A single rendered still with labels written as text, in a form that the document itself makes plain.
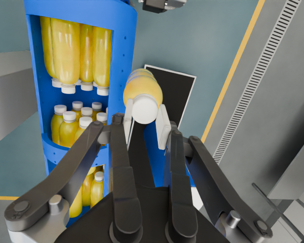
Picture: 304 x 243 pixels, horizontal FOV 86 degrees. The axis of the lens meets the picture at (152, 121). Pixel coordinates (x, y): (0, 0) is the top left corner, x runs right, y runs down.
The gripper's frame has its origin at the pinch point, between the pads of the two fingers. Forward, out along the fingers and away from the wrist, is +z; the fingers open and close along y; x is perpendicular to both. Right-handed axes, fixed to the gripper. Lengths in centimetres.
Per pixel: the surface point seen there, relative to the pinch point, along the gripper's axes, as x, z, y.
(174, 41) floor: 15, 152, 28
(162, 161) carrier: -64, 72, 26
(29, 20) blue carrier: 7.5, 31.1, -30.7
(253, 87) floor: -13, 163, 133
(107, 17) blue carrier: 12.0, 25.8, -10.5
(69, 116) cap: -18.2, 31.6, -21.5
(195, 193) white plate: -65, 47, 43
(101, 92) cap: -8.9, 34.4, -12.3
